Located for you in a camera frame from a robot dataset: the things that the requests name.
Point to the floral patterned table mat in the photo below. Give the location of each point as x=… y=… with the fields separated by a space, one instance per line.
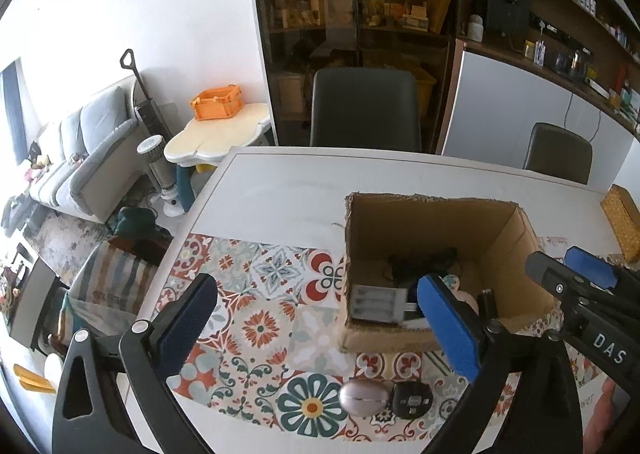
x=260 y=294

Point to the striped fabric bag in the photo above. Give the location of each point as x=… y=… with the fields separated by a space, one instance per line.
x=110 y=279

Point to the grey patterned floor rug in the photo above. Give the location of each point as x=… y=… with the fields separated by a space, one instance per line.
x=65 y=244

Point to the white tower fan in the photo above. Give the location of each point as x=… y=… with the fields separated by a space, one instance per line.
x=160 y=168

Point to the black bag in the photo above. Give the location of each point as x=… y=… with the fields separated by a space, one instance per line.
x=20 y=216

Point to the dark low cabinet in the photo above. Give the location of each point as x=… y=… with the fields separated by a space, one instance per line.
x=35 y=299

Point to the brown cardboard box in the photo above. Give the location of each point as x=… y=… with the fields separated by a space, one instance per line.
x=500 y=234

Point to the dark green bag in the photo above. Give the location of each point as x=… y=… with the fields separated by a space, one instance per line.
x=135 y=229

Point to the grey sofa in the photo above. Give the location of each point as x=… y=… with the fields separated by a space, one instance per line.
x=80 y=148

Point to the white jar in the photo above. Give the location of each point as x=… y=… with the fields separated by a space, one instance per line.
x=475 y=28

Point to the blue curtain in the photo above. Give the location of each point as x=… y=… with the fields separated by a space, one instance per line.
x=10 y=108

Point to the orange plastic crate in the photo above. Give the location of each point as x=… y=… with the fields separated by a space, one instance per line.
x=217 y=102

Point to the yellow flat object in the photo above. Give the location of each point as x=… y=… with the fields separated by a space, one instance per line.
x=32 y=376

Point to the yellow wicker box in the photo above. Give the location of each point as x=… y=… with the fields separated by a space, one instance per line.
x=620 y=219

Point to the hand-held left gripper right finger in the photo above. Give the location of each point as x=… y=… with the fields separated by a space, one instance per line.
x=447 y=329

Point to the white bowl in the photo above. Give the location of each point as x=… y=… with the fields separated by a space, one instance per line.
x=52 y=366

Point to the dark grey chair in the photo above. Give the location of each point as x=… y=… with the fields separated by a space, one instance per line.
x=557 y=151
x=365 y=108

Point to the black shelf appliance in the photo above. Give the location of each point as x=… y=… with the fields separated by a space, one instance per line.
x=507 y=3

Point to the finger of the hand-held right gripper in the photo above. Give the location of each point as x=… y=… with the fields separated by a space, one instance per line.
x=550 y=279
x=590 y=266

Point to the white cabinet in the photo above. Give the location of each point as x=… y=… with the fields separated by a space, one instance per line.
x=500 y=98

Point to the row of shelf bottles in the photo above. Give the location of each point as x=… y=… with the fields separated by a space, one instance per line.
x=580 y=58

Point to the person's right hand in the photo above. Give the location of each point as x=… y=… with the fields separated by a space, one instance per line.
x=605 y=409

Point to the white battery charger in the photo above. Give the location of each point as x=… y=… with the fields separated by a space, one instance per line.
x=375 y=304

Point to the upright vacuum cleaner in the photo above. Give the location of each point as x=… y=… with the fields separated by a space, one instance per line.
x=142 y=103

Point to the mauve oval case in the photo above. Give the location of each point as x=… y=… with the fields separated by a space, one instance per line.
x=362 y=398

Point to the cream flower-shaped small table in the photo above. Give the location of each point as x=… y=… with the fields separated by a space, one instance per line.
x=220 y=138

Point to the black round device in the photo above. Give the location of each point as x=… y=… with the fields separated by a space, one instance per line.
x=411 y=399

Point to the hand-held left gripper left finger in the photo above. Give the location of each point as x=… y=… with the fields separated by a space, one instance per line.
x=185 y=329

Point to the dark glass-door cabinet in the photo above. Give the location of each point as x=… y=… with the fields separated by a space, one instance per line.
x=350 y=23

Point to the peach round case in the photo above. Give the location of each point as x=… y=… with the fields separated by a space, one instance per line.
x=467 y=301

